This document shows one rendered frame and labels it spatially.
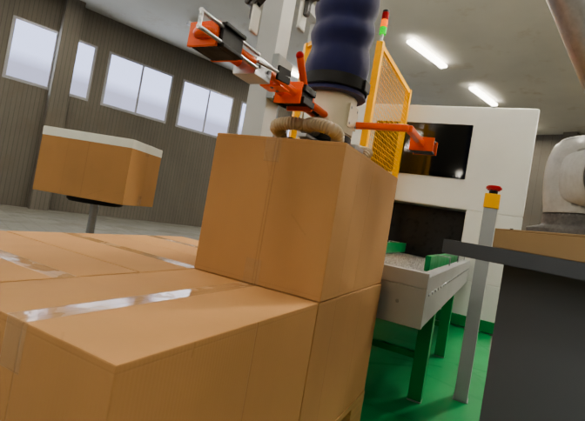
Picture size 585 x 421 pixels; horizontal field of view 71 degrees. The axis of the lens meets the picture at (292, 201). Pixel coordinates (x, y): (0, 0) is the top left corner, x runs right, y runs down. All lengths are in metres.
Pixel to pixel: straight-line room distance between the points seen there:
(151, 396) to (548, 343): 1.00
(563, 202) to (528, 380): 0.48
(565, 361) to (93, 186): 2.44
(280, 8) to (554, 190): 2.22
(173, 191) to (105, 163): 7.24
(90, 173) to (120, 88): 6.82
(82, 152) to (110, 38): 6.96
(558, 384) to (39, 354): 1.14
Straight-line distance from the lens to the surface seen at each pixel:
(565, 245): 1.21
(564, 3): 1.20
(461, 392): 2.29
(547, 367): 1.31
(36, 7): 9.44
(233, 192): 1.16
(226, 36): 0.88
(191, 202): 10.17
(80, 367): 0.60
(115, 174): 2.70
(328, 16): 1.44
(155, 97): 9.78
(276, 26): 3.01
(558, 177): 1.35
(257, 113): 2.84
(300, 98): 1.14
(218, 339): 0.70
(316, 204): 1.04
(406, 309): 1.66
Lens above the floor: 0.75
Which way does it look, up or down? 1 degrees up
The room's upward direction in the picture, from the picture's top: 10 degrees clockwise
